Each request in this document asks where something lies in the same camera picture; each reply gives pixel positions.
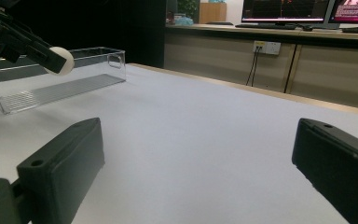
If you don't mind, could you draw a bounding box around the clear plastic storage bin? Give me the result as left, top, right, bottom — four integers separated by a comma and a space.
0, 46, 128, 116

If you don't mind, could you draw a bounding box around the white egg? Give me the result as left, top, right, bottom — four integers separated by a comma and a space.
45, 46, 76, 77

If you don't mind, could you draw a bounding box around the pale blue bundle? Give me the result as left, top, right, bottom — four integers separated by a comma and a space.
172, 15, 195, 27

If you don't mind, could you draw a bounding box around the white wall socket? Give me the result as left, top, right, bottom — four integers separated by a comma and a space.
252, 40, 282, 56

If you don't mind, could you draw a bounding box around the beige counter cabinet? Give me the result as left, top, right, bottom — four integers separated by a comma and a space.
163, 22, 358, 112

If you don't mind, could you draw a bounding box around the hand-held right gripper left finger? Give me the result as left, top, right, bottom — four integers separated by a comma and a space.
16, 117, 106, 224

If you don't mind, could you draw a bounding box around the black curtain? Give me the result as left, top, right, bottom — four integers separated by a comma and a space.
3, 0, 168, 69

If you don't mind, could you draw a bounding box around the black power cable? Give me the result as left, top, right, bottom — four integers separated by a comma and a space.
250, 46, 262, 88
245, 46, 258, 87

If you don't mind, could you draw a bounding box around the computer monitor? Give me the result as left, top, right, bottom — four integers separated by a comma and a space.
328, 0, 358, 25
241, 0, 336, 24

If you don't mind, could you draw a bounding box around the wooden box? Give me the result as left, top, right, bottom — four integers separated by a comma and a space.
198, 2, 228, 25

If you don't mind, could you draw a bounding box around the green plant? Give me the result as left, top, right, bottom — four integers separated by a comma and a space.
176, 0, 200, 20

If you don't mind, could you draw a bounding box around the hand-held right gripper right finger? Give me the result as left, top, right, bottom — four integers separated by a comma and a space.
291, 118, 358, 224

